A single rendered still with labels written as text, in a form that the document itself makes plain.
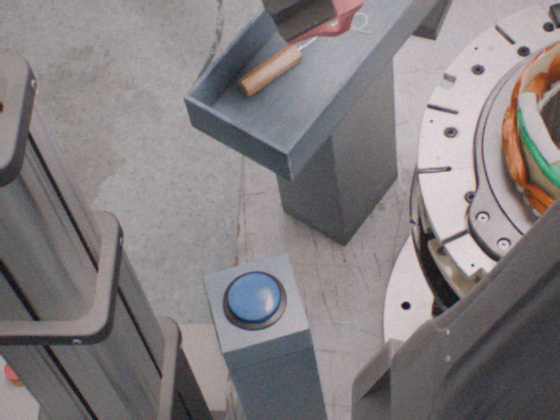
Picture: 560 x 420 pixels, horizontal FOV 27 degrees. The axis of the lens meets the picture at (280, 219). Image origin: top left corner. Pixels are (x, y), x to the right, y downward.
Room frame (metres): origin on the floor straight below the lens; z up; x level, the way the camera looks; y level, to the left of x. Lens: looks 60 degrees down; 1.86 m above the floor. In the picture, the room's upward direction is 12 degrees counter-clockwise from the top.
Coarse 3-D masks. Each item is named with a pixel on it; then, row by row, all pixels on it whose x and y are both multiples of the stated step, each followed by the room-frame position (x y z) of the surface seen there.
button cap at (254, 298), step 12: (252, 276) 0.43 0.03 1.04; (264, 276) 0.43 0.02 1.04; (240, 288) 0.43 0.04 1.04; (252, 288) 0.42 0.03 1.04; (264, 288) 0.42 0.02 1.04; (276, 288) 0.42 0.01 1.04; (228, 300) 0.42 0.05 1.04; (240, 300) 0.42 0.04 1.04; (252, 300) 0.41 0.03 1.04; (264, 300) 0.41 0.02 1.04; (276, 300) 0.41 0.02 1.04; (240, 312) 0.41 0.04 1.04; (252, 312) 0.40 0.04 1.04; (264, 312) 0.40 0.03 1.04; (276, 312) 0.40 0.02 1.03
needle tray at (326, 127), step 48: (384, 0) 0.69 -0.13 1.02; (432, 0) 0.68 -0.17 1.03; (240, 48) 0.65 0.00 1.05; (336, 48) 0.65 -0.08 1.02; (384, 48) 0.62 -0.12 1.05; (192, 96) 0.60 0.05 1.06; (240, 96) 0.62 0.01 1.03; (288, 96) 0.61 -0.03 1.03; (336, 96) 0.57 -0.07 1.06; (384, 96) 0.64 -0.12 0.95; (240, 144) 0.56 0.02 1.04; (288, 144) 0.56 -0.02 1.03; (336, 144) 0.59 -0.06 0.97; (384, 144) 0.64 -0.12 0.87; (288, 192) 0.63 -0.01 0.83; (336, 192) 0.59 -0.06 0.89; (384, 192) 0.64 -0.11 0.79; (336, 240) 0.59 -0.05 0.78
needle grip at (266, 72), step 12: (288, 48) 0.65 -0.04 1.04; (276, 60) 0.64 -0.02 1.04; (288, 60) 0.64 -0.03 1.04; (300, 60) 0.64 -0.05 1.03; (252, 72) 0.63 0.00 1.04; (264, 72) 0.63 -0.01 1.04; (276, 72) 0.63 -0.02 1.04; (240, 84) 0.62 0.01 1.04; (252, 84) 0.62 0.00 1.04; (264, 84) 0.62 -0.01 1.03
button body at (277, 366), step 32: (288, 256) 0.45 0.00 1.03; (224, 288) 0.43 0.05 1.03; (288, 288) 0.42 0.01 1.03; (224, 320) 0.41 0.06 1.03; (288, 320) 0.40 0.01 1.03; (224, 352) 0.38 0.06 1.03; (256, 352) 0.38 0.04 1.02; (288, 352) 0.38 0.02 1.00; (256, 384) 0.38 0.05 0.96; (288, 384) 0.38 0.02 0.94; (320, 384) 0.39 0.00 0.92; (256, 416) 0.38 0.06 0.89; (288, 416) 0.38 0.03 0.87; (320, 416) 0.39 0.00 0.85
